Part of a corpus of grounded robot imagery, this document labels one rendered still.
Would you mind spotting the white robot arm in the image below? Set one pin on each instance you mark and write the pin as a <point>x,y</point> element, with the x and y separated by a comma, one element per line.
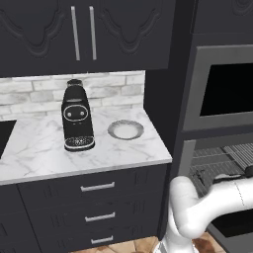
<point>187,210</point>

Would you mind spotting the grey rimmed white plate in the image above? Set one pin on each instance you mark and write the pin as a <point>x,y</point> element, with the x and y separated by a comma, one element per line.
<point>126,130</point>

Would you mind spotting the grey oven rack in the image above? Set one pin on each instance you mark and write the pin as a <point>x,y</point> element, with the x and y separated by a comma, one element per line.
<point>210,158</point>

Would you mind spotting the dark fish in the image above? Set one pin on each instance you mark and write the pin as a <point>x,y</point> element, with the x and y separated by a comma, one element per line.
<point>227,178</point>

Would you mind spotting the dark cupboard door above oven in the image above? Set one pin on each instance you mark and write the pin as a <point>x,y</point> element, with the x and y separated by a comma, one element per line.
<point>220,15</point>

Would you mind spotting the grey oven door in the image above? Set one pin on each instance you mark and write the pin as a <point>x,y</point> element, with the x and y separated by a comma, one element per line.
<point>234,232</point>

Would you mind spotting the black coffee machine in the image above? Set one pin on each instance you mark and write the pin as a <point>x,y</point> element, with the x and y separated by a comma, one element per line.
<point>77,122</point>

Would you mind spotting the dark drawer front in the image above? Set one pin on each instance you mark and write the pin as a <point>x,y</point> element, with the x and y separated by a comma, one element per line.
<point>131,232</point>
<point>131,207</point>
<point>131,181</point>

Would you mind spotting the dark upper cupboard door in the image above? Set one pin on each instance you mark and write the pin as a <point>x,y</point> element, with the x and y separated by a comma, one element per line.
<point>36,33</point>
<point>131,33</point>

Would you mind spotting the black hob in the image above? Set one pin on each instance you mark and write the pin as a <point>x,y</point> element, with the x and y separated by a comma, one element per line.
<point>5,136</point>

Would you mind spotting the dark lower cupboard door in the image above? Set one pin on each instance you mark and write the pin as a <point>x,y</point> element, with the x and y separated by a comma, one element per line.
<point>13,220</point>

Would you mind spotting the grey wall oven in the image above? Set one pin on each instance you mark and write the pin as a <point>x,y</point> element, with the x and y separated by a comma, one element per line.
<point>197,99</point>

